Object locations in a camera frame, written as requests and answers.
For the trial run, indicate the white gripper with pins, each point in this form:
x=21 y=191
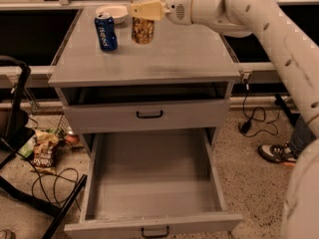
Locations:
x=176 y=6

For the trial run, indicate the orange soda can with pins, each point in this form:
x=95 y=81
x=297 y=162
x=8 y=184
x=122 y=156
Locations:
x=142 y=30

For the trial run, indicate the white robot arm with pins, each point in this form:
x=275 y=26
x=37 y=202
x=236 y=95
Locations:
x=295 y=57

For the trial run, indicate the blue pepsi can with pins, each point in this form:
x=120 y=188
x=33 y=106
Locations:
x=105 y=28

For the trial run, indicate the grey drawer cabinet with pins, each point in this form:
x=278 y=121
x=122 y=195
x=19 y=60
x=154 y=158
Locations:
x=181 y=63

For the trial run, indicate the grey closed top drawer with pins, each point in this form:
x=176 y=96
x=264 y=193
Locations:
x=122 y=117

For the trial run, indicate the grey open middle drawer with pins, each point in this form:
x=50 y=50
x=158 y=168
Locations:
x=151 y=179

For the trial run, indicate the white bowl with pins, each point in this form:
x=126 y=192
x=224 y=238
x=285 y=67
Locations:
x=118 y=12

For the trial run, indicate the red object on floor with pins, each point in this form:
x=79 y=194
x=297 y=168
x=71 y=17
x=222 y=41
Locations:
x=71 y=138

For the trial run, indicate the black metal stand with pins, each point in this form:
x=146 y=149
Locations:
x=15 y=135

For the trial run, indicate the chip bag on floor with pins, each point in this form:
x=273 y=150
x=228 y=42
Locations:
x=44 y=152

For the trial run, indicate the blue jeans leg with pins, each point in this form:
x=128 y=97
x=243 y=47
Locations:
x=300 y=138

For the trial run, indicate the green bag on floor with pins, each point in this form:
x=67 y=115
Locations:
x=27 y=149

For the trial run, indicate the grey sneaker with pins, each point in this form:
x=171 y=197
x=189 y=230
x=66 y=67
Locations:
x=277 y=153

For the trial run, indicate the black top drawer handle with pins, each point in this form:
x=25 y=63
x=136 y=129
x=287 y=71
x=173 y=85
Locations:
x=149 y=115

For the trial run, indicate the black drawer handle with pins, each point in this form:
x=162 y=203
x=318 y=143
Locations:
x=155 y=233
x=149 y=115

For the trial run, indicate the black middle drawer handle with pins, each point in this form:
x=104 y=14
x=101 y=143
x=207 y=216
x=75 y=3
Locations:
x=155 y=233

